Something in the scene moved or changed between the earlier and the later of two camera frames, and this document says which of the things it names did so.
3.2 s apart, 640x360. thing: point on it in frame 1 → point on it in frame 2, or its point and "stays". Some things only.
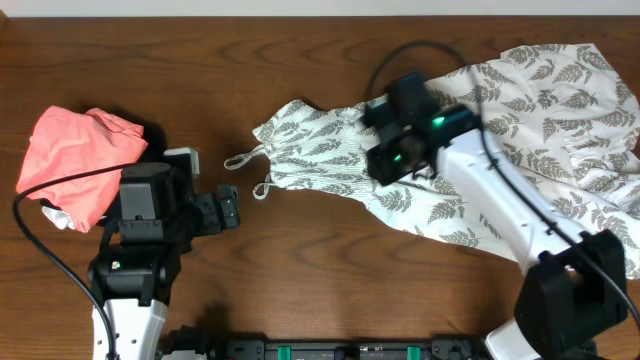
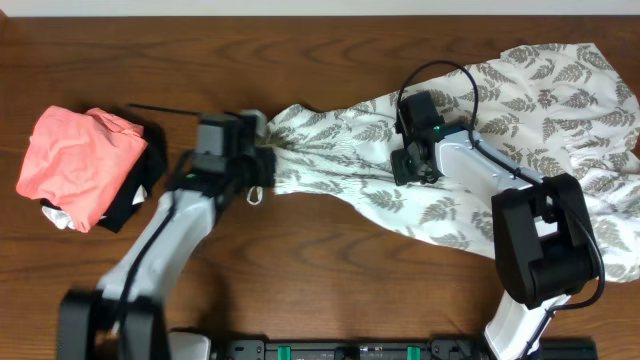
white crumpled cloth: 61,218 stays
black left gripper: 212,222 → 265,158
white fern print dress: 559,116 stays
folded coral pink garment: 67,142 stays
